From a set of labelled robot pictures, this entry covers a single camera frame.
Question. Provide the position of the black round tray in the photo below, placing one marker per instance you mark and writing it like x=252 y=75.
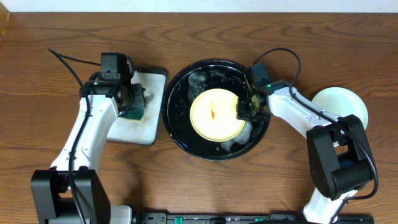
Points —
x=180 y=94

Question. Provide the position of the black rectangular sponge tray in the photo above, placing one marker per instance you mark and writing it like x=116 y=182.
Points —
x=143 y=131

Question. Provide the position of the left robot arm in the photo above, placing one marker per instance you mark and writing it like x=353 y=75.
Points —
x=70 y=191

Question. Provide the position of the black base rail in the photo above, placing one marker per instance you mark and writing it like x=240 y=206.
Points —
x=163 y=218

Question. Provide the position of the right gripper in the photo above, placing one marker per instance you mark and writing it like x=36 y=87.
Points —
x=242 y=114

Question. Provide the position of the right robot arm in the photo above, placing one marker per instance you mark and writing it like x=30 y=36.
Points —
x=340 y=159

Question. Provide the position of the green yellow sponge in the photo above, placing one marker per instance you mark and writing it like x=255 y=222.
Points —
x=136 y=114

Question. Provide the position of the mint plate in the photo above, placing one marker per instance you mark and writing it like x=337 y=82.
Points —
x=343 y=102

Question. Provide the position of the yellow plate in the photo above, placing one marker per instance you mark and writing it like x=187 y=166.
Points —
x=213 y=115

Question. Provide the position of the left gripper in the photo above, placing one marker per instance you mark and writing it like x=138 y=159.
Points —
x=137 y=98

